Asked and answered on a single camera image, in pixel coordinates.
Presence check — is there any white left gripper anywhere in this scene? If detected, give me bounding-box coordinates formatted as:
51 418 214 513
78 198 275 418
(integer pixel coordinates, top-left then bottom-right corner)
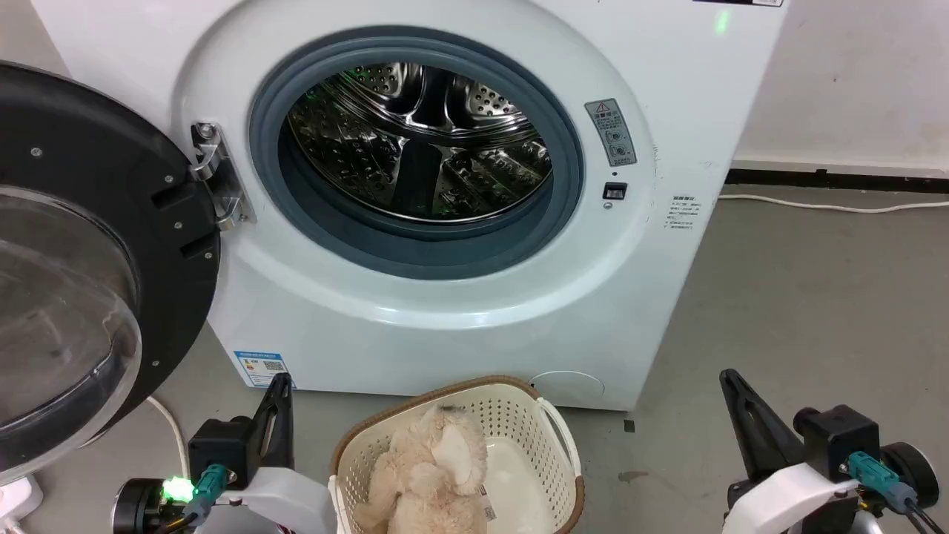
194 372 336 534

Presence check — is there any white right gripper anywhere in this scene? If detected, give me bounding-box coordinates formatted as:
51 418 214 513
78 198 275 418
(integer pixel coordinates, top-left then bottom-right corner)
720 369 862 534

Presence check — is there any white front-load washing machine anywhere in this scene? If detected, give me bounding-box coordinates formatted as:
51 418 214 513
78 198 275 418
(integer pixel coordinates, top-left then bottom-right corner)
30 0 790 412

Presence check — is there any blue energy label sticker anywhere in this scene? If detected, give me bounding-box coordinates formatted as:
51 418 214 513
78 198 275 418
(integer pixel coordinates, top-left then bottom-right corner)
234 350 296 389

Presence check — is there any beige plush toy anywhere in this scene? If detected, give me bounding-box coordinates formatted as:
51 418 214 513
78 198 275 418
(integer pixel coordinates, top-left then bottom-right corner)
354 405 496 534

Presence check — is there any black round washer door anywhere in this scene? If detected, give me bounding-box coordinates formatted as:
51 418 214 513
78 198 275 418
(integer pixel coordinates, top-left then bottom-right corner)
0 62 222 487

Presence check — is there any cream perforated laundry basket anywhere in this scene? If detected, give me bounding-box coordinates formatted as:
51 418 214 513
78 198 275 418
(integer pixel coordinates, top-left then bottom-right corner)
328 375 586 534

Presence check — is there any chrome door hinge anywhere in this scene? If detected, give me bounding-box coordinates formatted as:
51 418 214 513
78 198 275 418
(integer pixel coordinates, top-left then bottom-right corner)
191 122 257 231

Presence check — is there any black baseboard strip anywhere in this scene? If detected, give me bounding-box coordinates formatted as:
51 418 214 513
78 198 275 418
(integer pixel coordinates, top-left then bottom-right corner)
724 169 949 195

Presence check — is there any white power plug block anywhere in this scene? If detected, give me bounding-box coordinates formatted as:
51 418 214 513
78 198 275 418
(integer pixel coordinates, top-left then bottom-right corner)
0 475 44 529

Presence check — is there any grey warning sticker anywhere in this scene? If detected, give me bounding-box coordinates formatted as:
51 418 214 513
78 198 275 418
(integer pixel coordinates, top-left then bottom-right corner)
584 99 638 168

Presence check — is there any teal plug black left cable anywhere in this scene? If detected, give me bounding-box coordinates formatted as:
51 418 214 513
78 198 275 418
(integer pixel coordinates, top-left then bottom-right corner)
152 464 229 534

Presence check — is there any teal plug black cable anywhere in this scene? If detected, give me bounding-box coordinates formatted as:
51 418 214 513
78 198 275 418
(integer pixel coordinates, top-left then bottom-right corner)
845 451 946 534
152 464 229 534

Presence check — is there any white curved power cable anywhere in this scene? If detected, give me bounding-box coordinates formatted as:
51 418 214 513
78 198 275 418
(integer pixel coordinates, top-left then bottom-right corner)
146 396 189 475

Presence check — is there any teal plug black right cable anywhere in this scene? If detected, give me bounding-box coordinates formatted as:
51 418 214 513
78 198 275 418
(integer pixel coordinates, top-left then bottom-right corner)
845 451 946 534

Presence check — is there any long white floor cable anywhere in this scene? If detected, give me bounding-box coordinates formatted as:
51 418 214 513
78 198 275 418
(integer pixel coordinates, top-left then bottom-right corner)
718 194 949 215

